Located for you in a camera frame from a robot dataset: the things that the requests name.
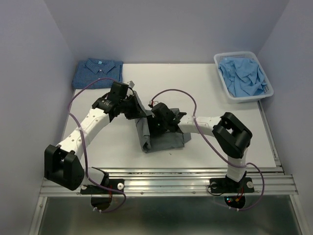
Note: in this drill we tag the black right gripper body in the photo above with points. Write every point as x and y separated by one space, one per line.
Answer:
158 127

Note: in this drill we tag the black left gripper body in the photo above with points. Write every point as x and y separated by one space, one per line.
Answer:
130 107

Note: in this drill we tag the grey long sleeve shirt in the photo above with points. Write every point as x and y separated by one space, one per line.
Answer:
167 141

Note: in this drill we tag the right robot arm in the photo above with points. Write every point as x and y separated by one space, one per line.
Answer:
231 134

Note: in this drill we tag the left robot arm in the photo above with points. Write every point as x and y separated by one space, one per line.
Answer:
62 162

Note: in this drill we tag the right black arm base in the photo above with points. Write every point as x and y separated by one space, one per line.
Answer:
226 185

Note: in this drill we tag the folded blue checked shirt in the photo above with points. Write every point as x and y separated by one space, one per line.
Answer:
90 70

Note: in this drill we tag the white plastic laundry basket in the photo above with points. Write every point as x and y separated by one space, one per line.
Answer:
242 54

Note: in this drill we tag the light blue crumpled shirt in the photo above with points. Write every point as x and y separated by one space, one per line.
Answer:
243 77

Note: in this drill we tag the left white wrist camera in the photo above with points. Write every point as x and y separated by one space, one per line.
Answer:
131 84

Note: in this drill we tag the aluminium mounting rail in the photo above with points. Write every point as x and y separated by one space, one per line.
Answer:
158 182

